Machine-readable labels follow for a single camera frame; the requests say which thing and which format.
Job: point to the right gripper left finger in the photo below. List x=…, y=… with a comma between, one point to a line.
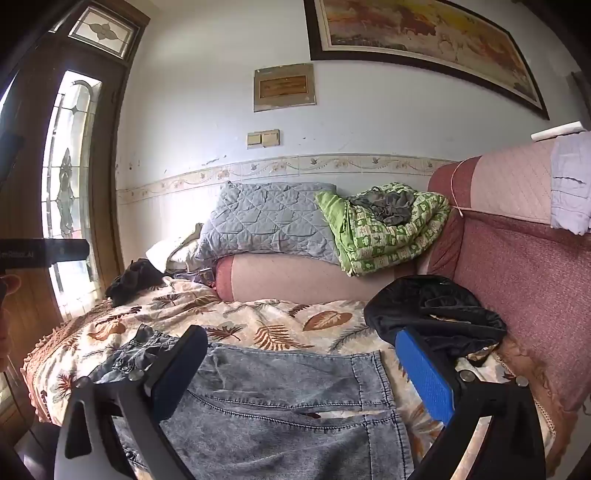
x=88, y=445

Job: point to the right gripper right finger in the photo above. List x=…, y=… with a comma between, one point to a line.
x=513, y=445

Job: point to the grey denim pants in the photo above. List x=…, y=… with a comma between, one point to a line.
x=255, y=414

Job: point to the person left hand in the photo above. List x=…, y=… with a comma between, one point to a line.
x=9, y=285

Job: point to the leaf pattern blanket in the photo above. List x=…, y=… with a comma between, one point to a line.
x=107, y=344

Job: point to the black garment on sofa left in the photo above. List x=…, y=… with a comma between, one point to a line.
x=139, y=275

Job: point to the black garment on sofa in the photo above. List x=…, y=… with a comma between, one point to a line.
x=139, y=275
x=447, y=316

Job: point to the white cream pillow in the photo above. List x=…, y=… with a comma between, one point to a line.
x=174, y=254

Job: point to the black garment on sofa right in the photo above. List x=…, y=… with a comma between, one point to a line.
x=447, y=316

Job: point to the wooden stained glass door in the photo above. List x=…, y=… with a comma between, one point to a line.
x=64, y=71

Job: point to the grey quilted pillow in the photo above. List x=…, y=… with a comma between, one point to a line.
x=268, y=218

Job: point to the green patterned folded blanket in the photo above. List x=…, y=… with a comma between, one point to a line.
x=366, y=245

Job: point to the dark grey crumpled garment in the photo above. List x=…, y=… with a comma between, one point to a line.
x=392, y=208

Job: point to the lavender cloth on sofa back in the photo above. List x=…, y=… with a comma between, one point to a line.
x=570, y=183

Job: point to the white object on sofa top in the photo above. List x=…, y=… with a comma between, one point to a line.
x=561, y=130

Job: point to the framed landscape painting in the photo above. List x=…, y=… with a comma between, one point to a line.
x=440, y=36

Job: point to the beige wall switch plate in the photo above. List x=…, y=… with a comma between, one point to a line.
x=263, y=139

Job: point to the wall electrical panel box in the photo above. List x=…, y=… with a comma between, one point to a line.
x=283, y=86

